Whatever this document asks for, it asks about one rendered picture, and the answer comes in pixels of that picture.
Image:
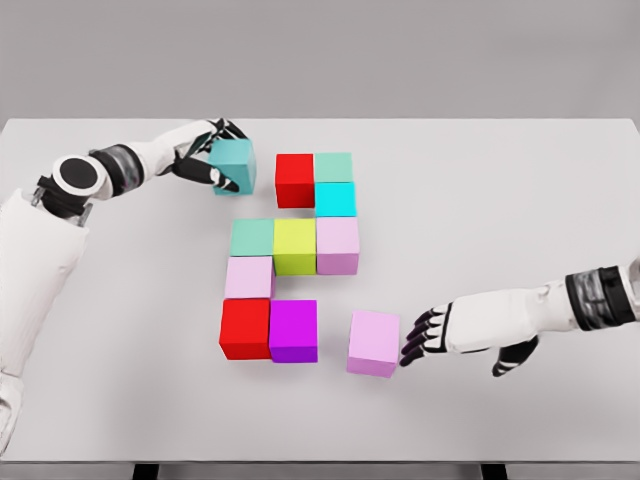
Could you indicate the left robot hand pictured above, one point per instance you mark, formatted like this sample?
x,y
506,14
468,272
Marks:
x,y
197,141

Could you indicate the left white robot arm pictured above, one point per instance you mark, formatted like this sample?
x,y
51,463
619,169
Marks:
x,y
40,240

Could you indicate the purple cube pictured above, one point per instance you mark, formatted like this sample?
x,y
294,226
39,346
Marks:
x,y
294,330

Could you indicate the teal cube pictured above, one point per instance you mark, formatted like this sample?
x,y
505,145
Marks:
x,y
234,167

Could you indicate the red cube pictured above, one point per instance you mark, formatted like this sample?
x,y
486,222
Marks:
x,y
294,179
244,327

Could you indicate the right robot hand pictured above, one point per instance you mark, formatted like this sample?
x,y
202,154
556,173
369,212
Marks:
x,y
467,325

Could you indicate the mint green cube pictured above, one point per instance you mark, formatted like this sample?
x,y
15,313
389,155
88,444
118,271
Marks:
x,y
252,237
333,167

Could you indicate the yellow-green cube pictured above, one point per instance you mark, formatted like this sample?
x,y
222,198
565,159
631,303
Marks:
x,y
295,246

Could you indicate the cyan cube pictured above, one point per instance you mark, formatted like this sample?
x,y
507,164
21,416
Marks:
x,y
336,199

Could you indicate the light pink cube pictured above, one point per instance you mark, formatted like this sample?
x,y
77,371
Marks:
x,y
337,244
372,341
249,276

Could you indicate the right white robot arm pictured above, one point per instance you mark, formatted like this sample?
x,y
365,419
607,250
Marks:
x,y
585,305

